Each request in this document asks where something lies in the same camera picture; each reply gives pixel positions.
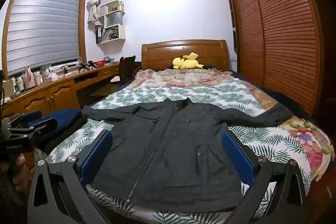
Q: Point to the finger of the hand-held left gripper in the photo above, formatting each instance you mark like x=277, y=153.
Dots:
x=32, y=116
x=43, y=125

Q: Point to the person's left hand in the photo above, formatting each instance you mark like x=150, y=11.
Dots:
x=19, y=169

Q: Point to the white wall shelf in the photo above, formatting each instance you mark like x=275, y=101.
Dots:
x=122, y=31

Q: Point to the row of books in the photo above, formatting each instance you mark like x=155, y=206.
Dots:
x=110, y=33

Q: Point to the black binders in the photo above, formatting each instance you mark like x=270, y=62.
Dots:
x=98, y=33

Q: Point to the pink box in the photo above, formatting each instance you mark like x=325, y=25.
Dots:
x=52, y=77

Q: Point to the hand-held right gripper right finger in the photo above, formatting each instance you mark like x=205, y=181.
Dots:
x=237, y=158

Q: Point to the pink bottle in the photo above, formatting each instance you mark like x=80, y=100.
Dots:
x=29, y=79

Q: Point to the tied beige curtain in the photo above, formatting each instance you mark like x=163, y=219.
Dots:
x=93, y=8

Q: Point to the dark wooden chair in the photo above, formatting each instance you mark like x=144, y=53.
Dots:
x=127, y=66

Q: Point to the grey window blind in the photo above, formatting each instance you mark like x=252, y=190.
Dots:
x=42, y=27

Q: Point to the wooden desk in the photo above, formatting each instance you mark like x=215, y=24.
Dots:
x=60, y=94

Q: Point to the wooden headboard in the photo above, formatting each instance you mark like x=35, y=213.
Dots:
x=162, y=53

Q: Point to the navy folded garment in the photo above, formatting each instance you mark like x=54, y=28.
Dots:
x=65, y=116

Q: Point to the pale green bottle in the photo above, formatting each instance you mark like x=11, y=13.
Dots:
x=43, y=74

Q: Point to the wooden louvered wardrobe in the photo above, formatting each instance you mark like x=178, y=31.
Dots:
x=283, y=29

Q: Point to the leaf print blanket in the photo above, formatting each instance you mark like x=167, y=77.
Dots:
x=215, y=94

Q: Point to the black jacket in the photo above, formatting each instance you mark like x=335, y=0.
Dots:
x=170, y=155

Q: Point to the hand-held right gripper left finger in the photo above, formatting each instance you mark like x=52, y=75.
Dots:
x=95, y=158

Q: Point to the grey paper bag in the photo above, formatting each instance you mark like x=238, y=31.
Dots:
x=114, y=18

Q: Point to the red basket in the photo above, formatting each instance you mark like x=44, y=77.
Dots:
x=100, y=64

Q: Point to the yellow plush toy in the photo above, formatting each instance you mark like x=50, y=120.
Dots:
x=186, y=63

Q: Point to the black tripod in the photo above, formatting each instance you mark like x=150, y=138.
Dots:
x=88, y=65

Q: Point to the wooden window frame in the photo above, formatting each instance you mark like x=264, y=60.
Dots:
x=83, y=24

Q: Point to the floral blanket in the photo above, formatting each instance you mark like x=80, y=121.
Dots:
x=183, y=79

